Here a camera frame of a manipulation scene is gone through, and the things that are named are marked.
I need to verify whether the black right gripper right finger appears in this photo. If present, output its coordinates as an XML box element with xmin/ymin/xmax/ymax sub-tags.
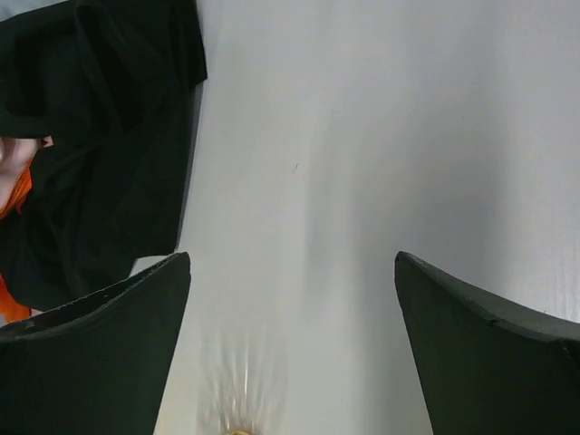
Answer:
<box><xmin>394</xmin><ymin>252</ymin><xmax>579</xmax><ymax>434</ymax></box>

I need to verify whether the orange cloth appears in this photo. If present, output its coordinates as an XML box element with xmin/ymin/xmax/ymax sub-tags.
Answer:
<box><xmin>0</xmin><ymin>135</ymin><xmax>55</xmax><ymax>324</ymax></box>

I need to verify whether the black zip jacket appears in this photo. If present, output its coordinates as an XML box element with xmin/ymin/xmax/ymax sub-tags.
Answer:
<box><xmin>1</xmin><ymin>1</ymin><xmax>208</xmax><ymax>311</ymax></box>

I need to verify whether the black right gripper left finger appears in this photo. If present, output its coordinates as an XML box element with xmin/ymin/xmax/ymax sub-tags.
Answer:
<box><xmin>1</xmin><ymin>253</ymin><xmax>191</xmax><ymax>435</ymax></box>

